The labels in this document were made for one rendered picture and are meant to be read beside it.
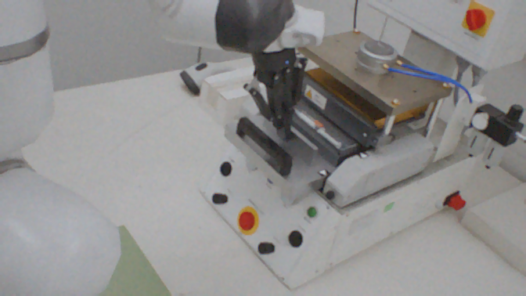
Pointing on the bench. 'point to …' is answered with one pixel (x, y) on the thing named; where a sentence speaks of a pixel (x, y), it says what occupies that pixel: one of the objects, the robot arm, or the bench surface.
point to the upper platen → (376, 116)
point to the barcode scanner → (192, 77)
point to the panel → (265, 211)
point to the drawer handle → (245, 126)
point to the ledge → (502, 225)
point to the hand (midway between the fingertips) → (282, 124)
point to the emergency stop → (246, 220)
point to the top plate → (379, 72)
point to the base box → (373, 218)
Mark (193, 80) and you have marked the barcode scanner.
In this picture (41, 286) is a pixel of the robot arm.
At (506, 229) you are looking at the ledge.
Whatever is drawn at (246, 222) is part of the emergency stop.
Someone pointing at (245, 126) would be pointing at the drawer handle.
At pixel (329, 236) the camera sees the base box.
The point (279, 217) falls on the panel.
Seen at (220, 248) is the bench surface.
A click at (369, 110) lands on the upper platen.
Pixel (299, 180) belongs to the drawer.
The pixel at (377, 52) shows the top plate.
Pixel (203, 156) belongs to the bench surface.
